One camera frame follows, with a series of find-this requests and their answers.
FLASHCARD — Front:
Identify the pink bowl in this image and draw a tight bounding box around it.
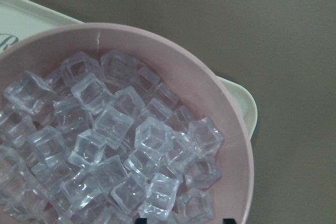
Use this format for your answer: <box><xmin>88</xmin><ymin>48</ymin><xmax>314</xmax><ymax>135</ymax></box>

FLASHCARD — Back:
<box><xmin>1</xmin><ymin>23</ymin><xmax>254</xmax><ymax>223</ymax></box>

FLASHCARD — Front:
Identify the pile of clear ice cubes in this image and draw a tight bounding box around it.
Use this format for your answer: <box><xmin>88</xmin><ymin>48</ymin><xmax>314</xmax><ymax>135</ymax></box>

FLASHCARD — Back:
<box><xmin>1</xmin><ymin>50</ymin><xmax>224</xmax><ymax>223</ymax></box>

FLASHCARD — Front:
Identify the cream rabbit tray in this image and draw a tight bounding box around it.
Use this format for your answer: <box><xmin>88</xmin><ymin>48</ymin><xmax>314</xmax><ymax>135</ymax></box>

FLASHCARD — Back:
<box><xmin>1</xmin><ymin>0</ymin><xmax>258</xmax><ymax>137</ymax></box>

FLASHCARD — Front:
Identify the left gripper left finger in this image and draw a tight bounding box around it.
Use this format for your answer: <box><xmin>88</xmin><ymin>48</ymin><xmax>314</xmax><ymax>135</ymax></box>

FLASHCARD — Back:
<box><xmin>135</xmin><ymin>218</ymin><xmax>148</xmax><ymax>224</ymax></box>

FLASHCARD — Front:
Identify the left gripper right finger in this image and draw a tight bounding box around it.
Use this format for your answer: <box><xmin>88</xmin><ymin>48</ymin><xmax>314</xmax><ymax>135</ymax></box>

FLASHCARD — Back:
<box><xmin>223</xmin><ymin>218</ymin><xmax>235</xmax><ymax>224</ymax></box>

